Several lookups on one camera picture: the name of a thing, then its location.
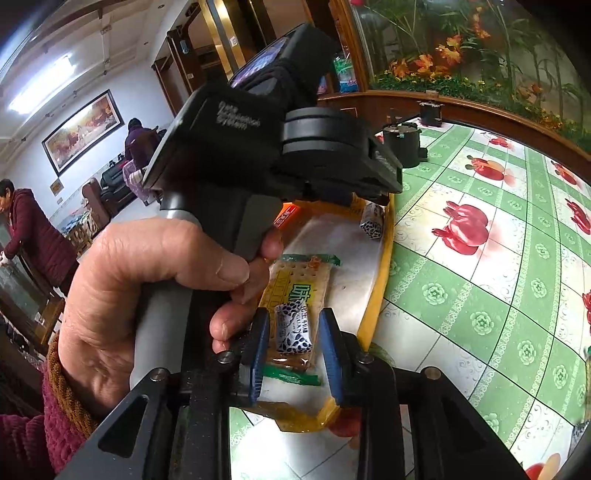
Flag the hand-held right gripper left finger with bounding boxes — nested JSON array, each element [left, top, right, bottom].
[[55, 307, 271, 480]]

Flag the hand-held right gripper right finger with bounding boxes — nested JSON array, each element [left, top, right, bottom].
[[320, 307, 529, 480]]

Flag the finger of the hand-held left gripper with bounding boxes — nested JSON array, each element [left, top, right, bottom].
[[365, 137, 403, 206]]

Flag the blue patterned white candy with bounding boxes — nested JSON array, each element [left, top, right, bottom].
[[274, 303, 315, 356], [359, 203, 385, 241], [571, 422, 591, 459]]

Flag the yellow rimmed tray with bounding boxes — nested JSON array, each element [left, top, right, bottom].
[[228, 191, 398, 435]]

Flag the person's left forearm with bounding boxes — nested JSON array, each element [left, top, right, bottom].
[[0, 335, 100, 480]]

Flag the person's left hand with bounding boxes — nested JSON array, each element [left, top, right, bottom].
[[58, 220, 283, 418]]

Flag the black pot with lid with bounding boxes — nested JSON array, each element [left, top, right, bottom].
[[382, 121, 423, 169]]

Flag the orange snack packet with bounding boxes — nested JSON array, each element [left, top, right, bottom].
[[272, 203, 303, 230]]

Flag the small black container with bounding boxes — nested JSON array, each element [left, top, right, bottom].
[[418, 99, 445, 127]]

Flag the clear cracker packet green ends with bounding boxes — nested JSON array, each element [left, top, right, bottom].
[[259, 251, 341, 386]]

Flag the green blue bottle pack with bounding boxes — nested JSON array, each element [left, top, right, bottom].
[[333, 53, 360, 93]]

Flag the dark sofa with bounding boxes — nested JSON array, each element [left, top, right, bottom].
[[99, 161, 134, 204]]

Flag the green floral fruit tablecloth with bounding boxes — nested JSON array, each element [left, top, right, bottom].
[[228, 117, 591, 480]]

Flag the ceiling light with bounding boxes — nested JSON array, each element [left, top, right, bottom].
[[9, 55, 77, 112]]

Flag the glass top wooden table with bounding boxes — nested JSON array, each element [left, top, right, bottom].
[[0, 258, 65, 342]]

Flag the flower and bamboo wall mural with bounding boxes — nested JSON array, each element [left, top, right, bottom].
[[348, 0, 591, 153]]

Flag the framed wall painting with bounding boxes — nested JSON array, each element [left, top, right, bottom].
[[41, 89, 125, 177]]

